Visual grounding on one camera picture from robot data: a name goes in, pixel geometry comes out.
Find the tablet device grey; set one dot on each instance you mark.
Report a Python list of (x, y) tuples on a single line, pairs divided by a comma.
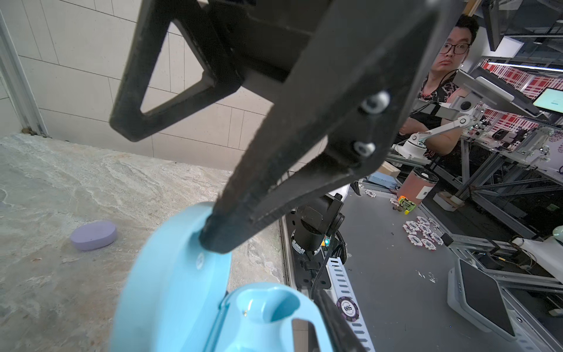
[(476, 296)]

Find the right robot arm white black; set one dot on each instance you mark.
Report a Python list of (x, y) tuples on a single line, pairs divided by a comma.
[(266, 39)]

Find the purple earbud charging case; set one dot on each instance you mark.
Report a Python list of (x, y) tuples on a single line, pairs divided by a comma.
[(94, 235)]

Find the person with glasses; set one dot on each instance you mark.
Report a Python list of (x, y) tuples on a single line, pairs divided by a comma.
[(439, 86)]

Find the pink cylindrical container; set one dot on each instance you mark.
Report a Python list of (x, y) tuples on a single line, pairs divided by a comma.
[(419, 183)]

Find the blue earbud charging case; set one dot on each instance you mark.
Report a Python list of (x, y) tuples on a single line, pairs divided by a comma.
[(176, 299)]

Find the poker chip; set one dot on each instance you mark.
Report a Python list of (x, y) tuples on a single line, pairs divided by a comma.
[(348, 308)]

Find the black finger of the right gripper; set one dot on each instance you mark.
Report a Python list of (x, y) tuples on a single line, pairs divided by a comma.
[(336, 114), (177, 66)]

